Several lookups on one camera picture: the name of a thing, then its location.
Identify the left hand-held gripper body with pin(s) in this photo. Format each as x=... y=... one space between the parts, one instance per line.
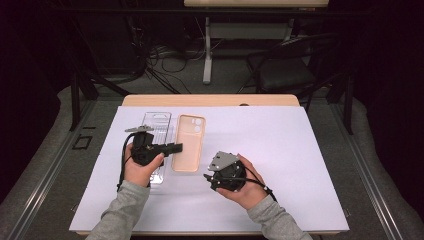
x=143 y=148

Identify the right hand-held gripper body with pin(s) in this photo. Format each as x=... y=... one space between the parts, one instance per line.
x=228 y=176

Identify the peach phone case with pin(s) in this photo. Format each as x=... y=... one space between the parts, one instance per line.
x=188 y=143

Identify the clear plastic tray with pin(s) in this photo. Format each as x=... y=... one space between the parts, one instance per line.
x=160 y=121

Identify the person's left hand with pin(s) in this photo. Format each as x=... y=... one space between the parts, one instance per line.
x=140 y=175

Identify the person's right hand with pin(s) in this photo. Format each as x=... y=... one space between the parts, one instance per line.
x=250 y=193

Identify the light wooden table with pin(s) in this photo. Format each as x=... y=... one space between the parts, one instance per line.
x=206 y=100

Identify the white table mat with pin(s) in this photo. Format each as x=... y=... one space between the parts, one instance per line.
x=283 y=150

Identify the black metal stand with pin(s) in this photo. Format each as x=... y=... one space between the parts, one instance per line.
x=75 y=100
x=349 y=106

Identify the white-legged background desk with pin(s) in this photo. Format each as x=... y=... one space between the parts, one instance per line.
x=207 y=50

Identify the black chair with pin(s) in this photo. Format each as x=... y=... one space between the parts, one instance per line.
x=283 y=75

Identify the aluminium floor rail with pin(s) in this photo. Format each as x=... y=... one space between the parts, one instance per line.
x=370 y=180
x=43 y=180

